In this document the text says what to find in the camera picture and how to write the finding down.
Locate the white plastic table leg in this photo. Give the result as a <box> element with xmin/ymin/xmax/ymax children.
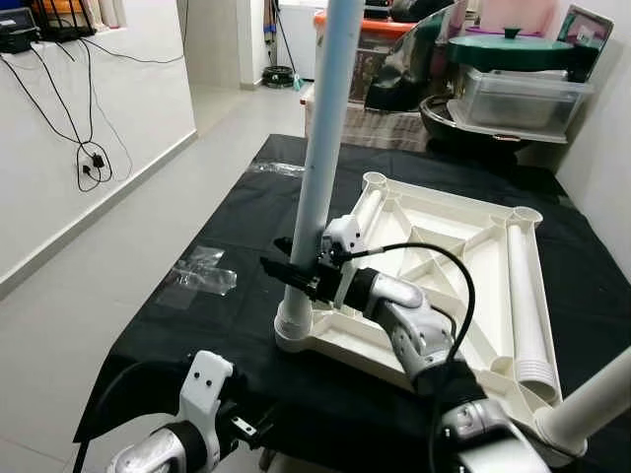
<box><xmin>353</xmin><ymin>185</ymin><xmax>392</xmax><ymax>237</ymax></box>
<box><xmin>535</xmin><ymin>347</ymin><xmax>631</xmax><ymax>456</ymax></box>
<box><xmin>505</xmin><ymin>219</ymin><xmax>561</xmax><ymax>387</ymax></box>
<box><xmin>274</xmin><ymin>0</ymin><xmax>368</xmax><ymax>344</ymax></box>

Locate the crumpled clear tape piece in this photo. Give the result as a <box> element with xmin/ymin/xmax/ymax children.
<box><xmin>246</xmin><ymin>161</ymin><xmax>307</xmax><ymax>178</ymax></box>

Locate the black tablecloth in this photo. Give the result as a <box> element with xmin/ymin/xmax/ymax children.
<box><xmin>74</xmin><ymin>133</ymin><xmax>631</xmax><ymax>473</ymax></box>

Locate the flat clear tape patch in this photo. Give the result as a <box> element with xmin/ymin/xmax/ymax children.
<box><xmin>158</xmin><ymin>244</ymin><xmax>240</xmax><ymax>308</ymax></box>

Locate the white plastic table top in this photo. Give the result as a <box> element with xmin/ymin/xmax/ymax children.
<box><xmin>274</xmin><ymin>172</ymin><xmax>593</xmax><ymax>464</ymax></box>

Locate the patterned cloth covered bench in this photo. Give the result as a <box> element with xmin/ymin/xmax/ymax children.
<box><xmin>301</xmin><ymin>84</ymin><xmax>435</xmax><ymax>154</ymax></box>

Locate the brown printed carton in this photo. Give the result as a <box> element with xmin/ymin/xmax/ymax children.
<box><xmin>350</xmin><ymin>39</ymin><xmax>395</xmax><ymax>100</ymax></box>

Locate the shiny black plastic bag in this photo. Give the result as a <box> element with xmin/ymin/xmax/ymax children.
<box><xmin>365</xmin><ymin>10</ymin><xmax>464</xmax><ymax>111</ymax></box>

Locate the clear bin with orange lid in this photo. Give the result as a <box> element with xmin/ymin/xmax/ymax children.
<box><xmin>314</xmin><ymin>10</ymin><xmax>415</xmax><ymax>104</ymax></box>

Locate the clear plastic food container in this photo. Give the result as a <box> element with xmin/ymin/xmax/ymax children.
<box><xmin>456</xmin><ymin>67</ymin><xmax>596</xmax><ymax>139</ymax></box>

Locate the green round pot lid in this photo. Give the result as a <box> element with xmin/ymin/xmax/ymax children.
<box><xmin>446</xmin><ymin>28</ymin><xmax>578</xmax><ymax>72</ymax></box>

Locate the black wifi router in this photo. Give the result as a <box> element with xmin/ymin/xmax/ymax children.
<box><xmin>35</xmin><ymin>0</ymin><xmax>100</xmax><ymax>42</ymax></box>

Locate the orange plastic crate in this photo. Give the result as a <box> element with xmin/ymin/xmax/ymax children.
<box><xmin>44</xmin><ymin>0</ymin><xmax>90</xmax><ymax>19</ymax></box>

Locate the pink purple container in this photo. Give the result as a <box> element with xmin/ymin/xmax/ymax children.
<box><xmin>478</xmin><ymin>0</ymin><xmax>563</xmax><ymax>33</ymax></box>

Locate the black set-top box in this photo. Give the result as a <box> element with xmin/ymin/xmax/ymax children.
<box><xmin>0</xmin><ymin>8</ymin><xmax>42</xmax><ymax>55</ymax></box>

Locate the dark green tray with label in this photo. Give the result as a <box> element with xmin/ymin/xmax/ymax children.
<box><xmin>557</xmin><ymin>5</ymin><xmax>614</xmax><ymax>50</ymax></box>

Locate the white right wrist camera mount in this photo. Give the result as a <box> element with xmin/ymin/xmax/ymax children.
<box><xmin>318</xmin><ymin>214</ymin><xmax>368</xmax><ymax>308</ymax></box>

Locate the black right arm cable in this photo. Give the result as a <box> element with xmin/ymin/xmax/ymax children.
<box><xmin>345</xmin><ymin>241</ymin><xmax>477</xmax><ymax>473</ymax></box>

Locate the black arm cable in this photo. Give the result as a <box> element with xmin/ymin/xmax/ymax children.
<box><xmin>345</xmin><ymin>241</ymin><xmax>477</xmax><ymax>473</ymax></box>
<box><xmin>71</xmin><ymin>357</ymin><xmax>188</xmax><ymax>473</ymax></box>

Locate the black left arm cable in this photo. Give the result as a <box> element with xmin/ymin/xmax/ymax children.
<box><xmin>71</xmin><ymin>357</ymin><xmax>188</xmax><ymax>473</ymax></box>

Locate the black coiled hose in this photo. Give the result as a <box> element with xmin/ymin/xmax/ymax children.
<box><xmin>261</xmin><ymin>64</ymin><xmax>297</xmax><ymax>88</ymax></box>

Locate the black wall power plug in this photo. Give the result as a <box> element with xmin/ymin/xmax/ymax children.
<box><xmin>87</xmin><ymin>148</ymin><xmax>111</xmax><ymax>183</ymax></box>

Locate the thin black floor cable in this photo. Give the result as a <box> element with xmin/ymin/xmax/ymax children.
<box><xmin>0</xmin><ymin>44</ymin><xmax>134</xmax><ymax>193</ymax></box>
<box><xmin>77</xmin><ymin>0</ymin><xmax>193</xmax><ymax>66</ymax></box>

